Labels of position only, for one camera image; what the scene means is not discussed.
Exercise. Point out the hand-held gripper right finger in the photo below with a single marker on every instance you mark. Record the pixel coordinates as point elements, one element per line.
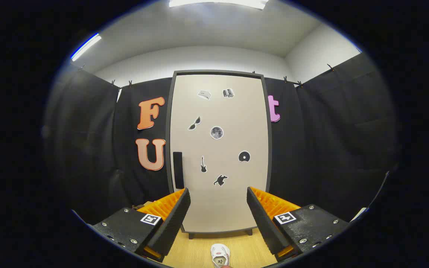
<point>264,223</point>

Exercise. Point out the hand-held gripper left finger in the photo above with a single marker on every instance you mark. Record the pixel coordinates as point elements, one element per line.
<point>173,223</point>

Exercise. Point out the white shoe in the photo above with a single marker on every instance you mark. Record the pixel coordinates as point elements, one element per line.
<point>220,253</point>

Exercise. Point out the dark grey shoe cabinet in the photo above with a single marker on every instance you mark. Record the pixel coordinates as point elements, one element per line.
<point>168,123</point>

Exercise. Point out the beige shoe cabinet door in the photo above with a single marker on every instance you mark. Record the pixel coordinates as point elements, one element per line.
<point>225,111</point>

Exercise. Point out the black backdrop cloth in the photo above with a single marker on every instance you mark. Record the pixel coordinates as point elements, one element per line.
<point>88,149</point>

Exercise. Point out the ceiling light panel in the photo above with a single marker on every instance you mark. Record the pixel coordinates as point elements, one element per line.
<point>218,3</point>
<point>86,47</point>

